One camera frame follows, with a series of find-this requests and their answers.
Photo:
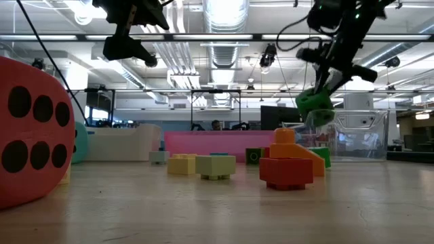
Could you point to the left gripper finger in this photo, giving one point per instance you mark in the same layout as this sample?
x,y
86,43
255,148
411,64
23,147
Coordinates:
x,y
118,49

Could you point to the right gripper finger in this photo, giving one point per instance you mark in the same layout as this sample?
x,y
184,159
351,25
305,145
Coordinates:
x,y
334,81
320,79

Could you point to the green foam die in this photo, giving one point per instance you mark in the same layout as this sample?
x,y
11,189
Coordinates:
x,y
313,101

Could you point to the large orange sloped block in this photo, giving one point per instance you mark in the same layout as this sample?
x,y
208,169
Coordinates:
x,y
295,149

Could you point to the red stepped toy block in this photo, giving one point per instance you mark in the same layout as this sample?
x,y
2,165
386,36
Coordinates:
x,y
266,152

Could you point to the red square toy block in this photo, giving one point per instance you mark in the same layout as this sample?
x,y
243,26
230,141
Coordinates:
x,y
286,173

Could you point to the teal foam die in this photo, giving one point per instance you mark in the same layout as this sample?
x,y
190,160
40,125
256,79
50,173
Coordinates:
x,y
81,142

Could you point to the small yellow toy block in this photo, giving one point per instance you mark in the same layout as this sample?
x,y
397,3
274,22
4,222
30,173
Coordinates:
x,y
66,176

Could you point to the red foam die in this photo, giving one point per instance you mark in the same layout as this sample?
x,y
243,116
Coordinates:
x,y
40,189

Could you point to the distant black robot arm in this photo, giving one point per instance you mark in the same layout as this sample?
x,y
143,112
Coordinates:
x,y
197,127
240,126

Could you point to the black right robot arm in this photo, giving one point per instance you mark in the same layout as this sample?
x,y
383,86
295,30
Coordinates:
x,y
325,13

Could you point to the black computer monitor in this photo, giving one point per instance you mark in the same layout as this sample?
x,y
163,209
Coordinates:
x,y
279,118

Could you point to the clear plastic bin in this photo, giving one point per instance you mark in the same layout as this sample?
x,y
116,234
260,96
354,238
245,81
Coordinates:
x,y
356,135

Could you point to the black overhead crossbar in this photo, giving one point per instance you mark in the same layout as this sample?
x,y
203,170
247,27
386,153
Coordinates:
x,y
257,37

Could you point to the white plastic bin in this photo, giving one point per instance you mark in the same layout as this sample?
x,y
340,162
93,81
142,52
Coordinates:
x,y
125,145

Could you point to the dark distant desk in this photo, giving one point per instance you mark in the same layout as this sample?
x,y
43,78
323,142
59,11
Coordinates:
x,y
410,156

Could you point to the person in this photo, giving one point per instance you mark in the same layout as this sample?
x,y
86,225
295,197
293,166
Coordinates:
x,y
216,125

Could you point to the pink plastic bin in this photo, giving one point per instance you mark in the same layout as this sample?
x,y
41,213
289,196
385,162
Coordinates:
x,y
203,142

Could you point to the cyan studded toy block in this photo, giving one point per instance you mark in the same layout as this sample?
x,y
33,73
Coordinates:
x,y
218,154

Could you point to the yellow studded toy block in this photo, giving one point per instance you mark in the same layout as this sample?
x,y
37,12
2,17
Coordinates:
x,y
181,166

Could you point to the hanging black camera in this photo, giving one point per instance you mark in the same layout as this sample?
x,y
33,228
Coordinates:
x,y
268,56
38,63
152,61
393,62

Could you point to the silver ceiling duct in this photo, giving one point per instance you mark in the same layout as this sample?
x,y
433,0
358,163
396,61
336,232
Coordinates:
x,y
225,20

